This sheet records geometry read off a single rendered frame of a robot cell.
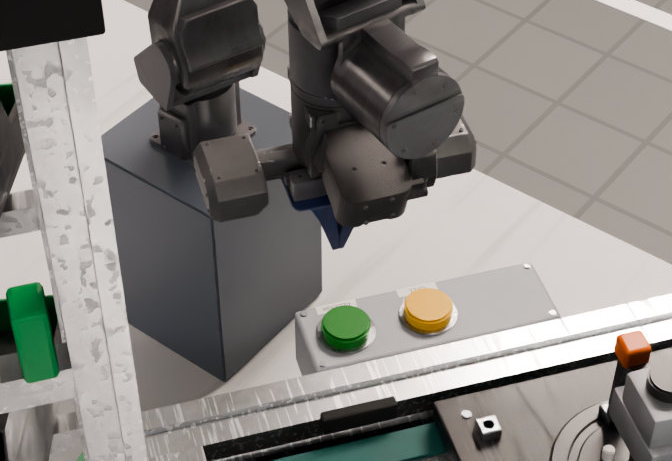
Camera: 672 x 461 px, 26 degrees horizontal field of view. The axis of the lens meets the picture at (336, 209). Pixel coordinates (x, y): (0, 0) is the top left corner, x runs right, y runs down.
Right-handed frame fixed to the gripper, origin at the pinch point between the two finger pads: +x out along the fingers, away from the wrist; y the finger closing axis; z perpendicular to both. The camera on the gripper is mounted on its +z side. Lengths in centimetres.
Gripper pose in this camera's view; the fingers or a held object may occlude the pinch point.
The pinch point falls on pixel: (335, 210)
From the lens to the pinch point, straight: 102.7
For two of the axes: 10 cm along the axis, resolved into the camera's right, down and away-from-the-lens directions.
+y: 9.6, -1.9, 2.0
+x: 0.1, 7.4, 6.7
